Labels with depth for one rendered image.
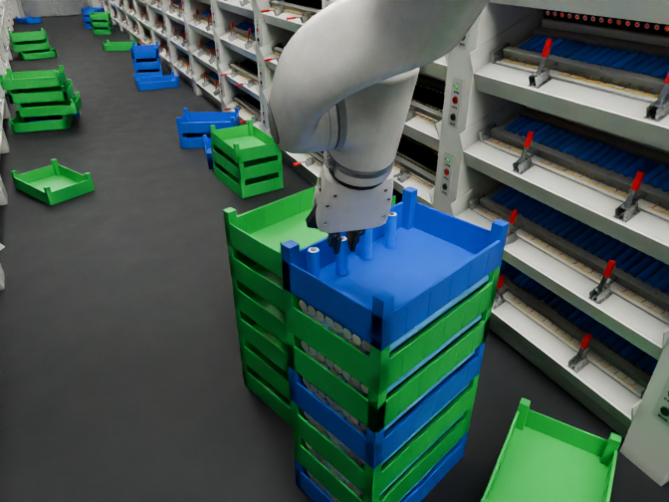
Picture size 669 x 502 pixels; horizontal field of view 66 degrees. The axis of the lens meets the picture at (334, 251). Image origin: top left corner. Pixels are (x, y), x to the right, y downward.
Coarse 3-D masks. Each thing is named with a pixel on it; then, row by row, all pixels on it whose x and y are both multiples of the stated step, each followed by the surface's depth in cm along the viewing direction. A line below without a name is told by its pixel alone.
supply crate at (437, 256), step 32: (416, 192) 92; (384, 224) 92; (416, 224) 95; (448, 224) 90; (288, 256) 75; (320, 256) 82; (352, 256) 87; (384, 256) 87; (416, 256) 87; (448, 256) 87; (480, 256) 78; (288, 288) 78; (320, 288) 72; (352, 288) 79; (384, 288) 79; (416, 288) 79; (448, 288) 74; (352, 320) 69; (384, 320) 65; (416, 320) 71
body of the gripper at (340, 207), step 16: (320, 176) 66; (320, 192) 67; (336, 192) 65; (352, 192) 65; (368, 192) 66; (384, 192) 67; (320, 208) 67; (336, 208) 67; (352, 208) 68; (368, 208) 68; (384, 208) 69; (320, 224) 69; (336, 224) 70; (352, 224) 70; (368, 224) 71
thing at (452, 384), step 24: (480, 360) 95; (456, 384) 91; (312, 408) 87; (432, 408) 87; (336, 432) 84; (360, 432) 79; (384, 432) 85; (408, 432) 84; (360, 456) 81; (384, 456) 81
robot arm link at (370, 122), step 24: (408, 72) 51; (360, 96) 52; (384, 96) 51; (408, 96) 53; (360, 120) 54; (384, 120) 54; (336, 144) 55; (360, 144) 56; (384, 144) 57; (360, 168) 60; (384, 168) 61
